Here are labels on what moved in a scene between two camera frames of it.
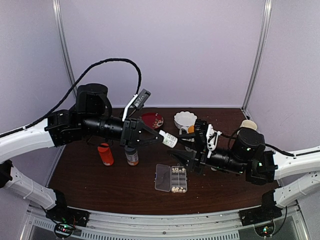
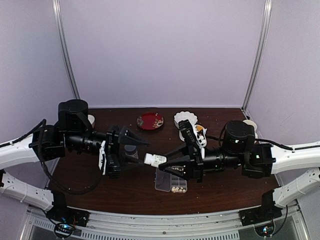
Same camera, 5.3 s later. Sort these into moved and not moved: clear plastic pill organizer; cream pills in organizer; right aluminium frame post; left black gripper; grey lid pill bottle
Moved: left black gripper
Not moved: grey lid pill bottle; clear plastic pill organizer; right aluminium frame post; cream pills in organizer
